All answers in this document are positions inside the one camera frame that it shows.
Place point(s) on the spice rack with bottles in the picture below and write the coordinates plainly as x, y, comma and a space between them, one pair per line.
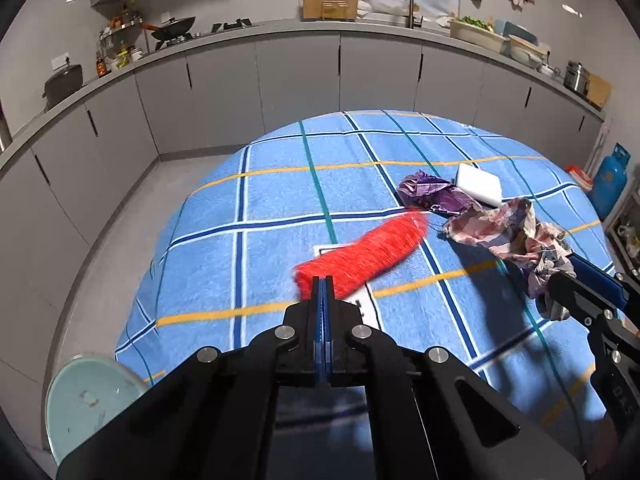
122, 35

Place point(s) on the grey kitchen counter cabinets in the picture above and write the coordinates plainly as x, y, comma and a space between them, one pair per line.
300, 75

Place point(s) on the gas stove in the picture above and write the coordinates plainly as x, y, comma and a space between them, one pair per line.
230, 26

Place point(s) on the red mesh net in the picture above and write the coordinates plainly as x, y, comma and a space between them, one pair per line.
365, 255

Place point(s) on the pink plaid cloth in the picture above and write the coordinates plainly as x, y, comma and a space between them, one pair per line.
510, 235

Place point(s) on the basin with green vegetables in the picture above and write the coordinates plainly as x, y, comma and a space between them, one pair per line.
475, 35

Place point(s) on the brown sauce bottle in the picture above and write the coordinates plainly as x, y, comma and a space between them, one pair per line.
101, 66

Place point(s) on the black wok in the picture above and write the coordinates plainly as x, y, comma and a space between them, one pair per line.
172, 29

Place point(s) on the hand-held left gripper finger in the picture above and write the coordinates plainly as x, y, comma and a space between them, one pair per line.
328, 330
318, 330

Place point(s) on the purple crumpled cloth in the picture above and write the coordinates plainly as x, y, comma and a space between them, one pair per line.
435, 195

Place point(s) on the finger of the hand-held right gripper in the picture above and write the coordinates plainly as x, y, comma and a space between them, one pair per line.
580, 297
600, 277

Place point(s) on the red and white container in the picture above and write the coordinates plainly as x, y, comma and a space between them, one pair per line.
580, 177

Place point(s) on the metal storage rack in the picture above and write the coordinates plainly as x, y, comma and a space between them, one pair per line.
627, 235

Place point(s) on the dark kitchen faucet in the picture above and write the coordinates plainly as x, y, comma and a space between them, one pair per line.
411, 2

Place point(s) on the white sponge block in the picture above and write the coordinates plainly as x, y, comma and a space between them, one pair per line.
480, 185

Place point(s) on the stacked plastic containers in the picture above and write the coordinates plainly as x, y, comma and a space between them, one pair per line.
527, 50

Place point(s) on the white wall outlet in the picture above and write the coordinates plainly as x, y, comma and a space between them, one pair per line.
60, 60

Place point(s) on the blue plaid blanket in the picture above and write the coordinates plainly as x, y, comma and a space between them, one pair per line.
250, 260

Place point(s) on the black cooking pot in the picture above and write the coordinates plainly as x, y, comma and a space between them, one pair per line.
62, 85

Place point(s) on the stainless steel pot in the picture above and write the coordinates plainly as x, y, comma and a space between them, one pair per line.
577, 79

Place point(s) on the small wooden board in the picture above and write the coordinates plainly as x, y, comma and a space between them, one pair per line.
600, 91

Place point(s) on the blue gas cylinder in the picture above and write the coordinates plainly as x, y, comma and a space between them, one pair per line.
610, 185

